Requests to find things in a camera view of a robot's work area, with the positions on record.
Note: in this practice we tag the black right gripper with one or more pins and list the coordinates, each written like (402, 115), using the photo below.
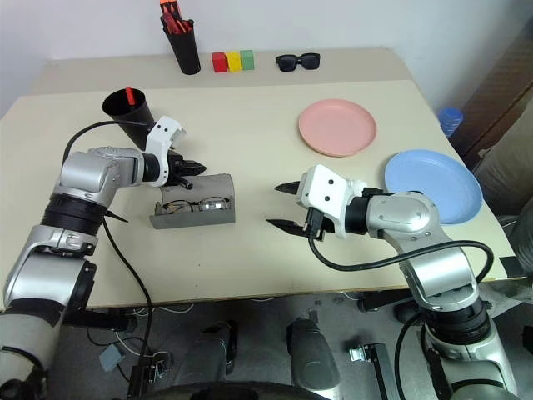
(316, 221)

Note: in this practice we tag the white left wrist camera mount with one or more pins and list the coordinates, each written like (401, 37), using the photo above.
(160, 131)

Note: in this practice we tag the green block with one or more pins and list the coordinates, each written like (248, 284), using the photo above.
(247, 60)

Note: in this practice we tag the black table frame bar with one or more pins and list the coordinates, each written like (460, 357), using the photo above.
(104, 318)

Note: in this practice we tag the small grey box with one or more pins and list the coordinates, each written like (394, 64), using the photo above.
(111, 357)

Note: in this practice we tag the red block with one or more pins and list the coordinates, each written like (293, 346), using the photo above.
(219, 63)

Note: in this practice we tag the grey glasses case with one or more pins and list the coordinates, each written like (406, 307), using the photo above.
(208, 187)

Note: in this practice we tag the red marker black cap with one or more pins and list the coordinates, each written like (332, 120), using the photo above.
(186, 26)

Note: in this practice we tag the red markers in holder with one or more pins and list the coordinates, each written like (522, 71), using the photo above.
(168, 7)

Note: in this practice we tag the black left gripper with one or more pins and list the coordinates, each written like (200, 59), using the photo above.
(175, 164)

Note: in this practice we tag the blue ribbed stack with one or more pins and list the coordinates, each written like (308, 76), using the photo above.
(449, 121)

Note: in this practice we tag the black sunglasses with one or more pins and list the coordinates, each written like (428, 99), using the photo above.
(297, 62)

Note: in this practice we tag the clear thin-frame glasses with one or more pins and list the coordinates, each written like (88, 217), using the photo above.
(208, 205)

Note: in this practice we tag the metal table bracket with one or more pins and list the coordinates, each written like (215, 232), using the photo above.
(370, 358)

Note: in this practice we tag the blue plate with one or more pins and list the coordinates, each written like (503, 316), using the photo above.
(437, 179)

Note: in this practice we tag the brown wooden cabinet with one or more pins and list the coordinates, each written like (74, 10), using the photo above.
(504, 83)

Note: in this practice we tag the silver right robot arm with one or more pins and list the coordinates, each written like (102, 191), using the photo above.
(399, 212)

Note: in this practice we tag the dark rounded grey shape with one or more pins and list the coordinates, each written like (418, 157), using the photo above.
(212, 354)
(312, 354)

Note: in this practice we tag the dark red marker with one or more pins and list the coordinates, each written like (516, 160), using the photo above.
(168, 23)

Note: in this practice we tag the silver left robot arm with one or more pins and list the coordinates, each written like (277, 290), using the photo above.
(83, 175)

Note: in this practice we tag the black tape patch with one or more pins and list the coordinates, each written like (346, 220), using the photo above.
(513, 266)

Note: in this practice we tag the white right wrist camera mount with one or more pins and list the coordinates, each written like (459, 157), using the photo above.
(329, 191)

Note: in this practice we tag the tall black pen cup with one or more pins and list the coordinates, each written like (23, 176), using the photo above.
(185, 50)

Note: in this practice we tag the yellow block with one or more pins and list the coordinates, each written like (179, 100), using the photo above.
(234, 61)

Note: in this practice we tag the grey fabric seat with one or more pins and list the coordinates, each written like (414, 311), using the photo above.
(512, 166)

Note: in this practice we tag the pink plate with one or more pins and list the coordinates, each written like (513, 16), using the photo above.
(337, 127)

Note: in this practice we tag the wide black cup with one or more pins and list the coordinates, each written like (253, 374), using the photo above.
(133, 121)

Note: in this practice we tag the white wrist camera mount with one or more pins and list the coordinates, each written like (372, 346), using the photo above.
(329, 191)
(160, 131)

